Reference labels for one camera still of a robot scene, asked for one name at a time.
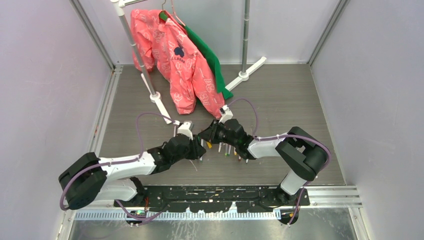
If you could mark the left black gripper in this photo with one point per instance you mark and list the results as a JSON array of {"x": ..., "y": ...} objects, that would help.
[{"x": 198, "y": 150}]

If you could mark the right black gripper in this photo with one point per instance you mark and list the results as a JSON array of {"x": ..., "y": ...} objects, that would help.
[{"x": 210, "y": 134}]

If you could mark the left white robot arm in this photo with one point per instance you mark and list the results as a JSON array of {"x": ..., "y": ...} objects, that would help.
[{"x": 83, "y": 181}]

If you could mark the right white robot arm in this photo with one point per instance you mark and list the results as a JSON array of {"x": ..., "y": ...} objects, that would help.
[{"x": 305, "y": 156}]

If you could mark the green garment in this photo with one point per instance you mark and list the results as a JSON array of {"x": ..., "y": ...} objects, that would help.
[{"x": 212, "y": 61}]

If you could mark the pink patterned jacket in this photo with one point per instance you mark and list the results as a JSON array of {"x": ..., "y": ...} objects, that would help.
[{"x": 163, "y": 43}]

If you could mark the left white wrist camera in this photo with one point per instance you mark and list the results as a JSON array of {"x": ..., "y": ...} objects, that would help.
[{"x": 184, "y": 128}]

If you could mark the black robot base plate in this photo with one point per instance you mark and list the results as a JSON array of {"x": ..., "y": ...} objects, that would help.
[{"x": 214, "y": 198}]

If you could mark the white ribbed cable duct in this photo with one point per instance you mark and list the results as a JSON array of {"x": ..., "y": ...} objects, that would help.
[{"x": 119, "y": 215}]

